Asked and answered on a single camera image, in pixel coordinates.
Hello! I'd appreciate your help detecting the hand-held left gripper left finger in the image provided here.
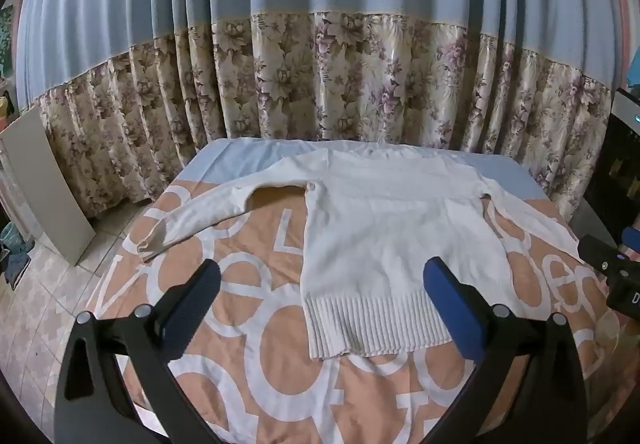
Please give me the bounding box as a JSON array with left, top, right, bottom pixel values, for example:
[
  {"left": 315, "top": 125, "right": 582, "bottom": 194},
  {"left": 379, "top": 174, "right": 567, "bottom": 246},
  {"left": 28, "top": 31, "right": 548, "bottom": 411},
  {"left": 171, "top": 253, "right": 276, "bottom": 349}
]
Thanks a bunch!
[{"left": 54, "top": 259, "right": 223, "bottom": 444}]

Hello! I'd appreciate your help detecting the blue floral curtain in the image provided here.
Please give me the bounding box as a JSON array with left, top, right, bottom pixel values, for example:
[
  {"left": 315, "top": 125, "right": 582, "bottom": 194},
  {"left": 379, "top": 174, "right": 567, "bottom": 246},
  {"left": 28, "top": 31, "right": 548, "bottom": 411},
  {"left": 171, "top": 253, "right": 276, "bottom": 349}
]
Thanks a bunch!
[{"left": 14, "top": 0, "right": 632, "bottom": 221}]

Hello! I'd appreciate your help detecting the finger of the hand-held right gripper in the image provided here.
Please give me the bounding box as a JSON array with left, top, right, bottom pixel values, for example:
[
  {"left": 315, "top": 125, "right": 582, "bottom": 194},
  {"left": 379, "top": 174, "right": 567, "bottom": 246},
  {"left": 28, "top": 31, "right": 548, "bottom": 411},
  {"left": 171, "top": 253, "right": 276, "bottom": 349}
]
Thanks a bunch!
[{"left": 577, "top": 234, "right": 632, "bottom": 282}]

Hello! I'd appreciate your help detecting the orange white printed blanket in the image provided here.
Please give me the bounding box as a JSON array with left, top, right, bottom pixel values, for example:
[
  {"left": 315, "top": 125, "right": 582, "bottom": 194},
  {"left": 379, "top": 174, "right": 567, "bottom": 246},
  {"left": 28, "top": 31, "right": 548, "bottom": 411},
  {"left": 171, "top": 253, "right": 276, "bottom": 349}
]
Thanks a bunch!
[{"left": 87, "top": 137, "right": 632, "bottom": 444}]

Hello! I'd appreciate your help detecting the white knit sweater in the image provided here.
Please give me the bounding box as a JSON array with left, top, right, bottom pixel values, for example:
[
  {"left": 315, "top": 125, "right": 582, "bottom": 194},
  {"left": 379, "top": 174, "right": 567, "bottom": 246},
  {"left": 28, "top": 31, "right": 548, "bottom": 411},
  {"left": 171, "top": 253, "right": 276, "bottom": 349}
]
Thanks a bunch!
[{"left": 136, "top": 140, "right": 583, "bottom": 360}]

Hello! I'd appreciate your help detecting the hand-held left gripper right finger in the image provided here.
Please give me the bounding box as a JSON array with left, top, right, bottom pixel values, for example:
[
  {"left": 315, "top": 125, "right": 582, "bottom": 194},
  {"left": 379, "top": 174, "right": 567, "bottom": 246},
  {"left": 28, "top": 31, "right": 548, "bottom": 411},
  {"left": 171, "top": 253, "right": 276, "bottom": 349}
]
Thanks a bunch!
[{"left": 422, "top": 257, "right": 589, "bottom": 444}]

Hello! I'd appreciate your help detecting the white board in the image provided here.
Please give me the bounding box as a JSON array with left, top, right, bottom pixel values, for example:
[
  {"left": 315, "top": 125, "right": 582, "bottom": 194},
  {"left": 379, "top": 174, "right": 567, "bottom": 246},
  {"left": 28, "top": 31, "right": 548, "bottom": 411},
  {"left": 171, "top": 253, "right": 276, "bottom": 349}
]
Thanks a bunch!
[{"left": 0, "top": 103, "right": 97, "bottom": 268}]

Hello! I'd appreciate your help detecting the blue folded cloth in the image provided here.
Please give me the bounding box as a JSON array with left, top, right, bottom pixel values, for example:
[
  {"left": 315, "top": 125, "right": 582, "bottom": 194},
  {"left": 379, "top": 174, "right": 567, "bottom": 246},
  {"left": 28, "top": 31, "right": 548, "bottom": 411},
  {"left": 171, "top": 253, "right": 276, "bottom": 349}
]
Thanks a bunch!
[{"left": 0, "top": 221, "right": 32, "bottom": 286}]

